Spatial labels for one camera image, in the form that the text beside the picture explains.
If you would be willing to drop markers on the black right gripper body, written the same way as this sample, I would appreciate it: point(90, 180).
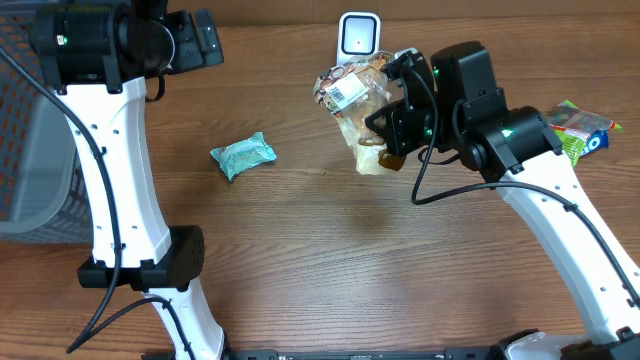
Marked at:
point(407, 126)

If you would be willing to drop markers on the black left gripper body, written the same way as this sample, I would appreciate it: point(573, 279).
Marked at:
point(189, 49)

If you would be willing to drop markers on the beige snack bag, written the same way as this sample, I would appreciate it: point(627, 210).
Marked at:
point(351, 92)

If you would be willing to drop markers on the teal wrapper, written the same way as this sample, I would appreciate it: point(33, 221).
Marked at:
point(238, 157)

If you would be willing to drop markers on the green snack bag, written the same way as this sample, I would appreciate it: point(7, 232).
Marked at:
point(574, 126)

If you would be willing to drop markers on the blue Oreo cookie pack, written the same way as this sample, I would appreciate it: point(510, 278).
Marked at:
point(599, 139)

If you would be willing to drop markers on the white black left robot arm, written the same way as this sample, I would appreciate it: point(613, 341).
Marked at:
point(96, 58)

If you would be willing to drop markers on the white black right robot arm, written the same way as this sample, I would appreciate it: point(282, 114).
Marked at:
point(452, 102)

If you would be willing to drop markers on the grey plastic mesh basket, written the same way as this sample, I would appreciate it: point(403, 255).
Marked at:
point(43, 195)

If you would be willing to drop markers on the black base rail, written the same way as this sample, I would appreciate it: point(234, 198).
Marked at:
point(453, 353)

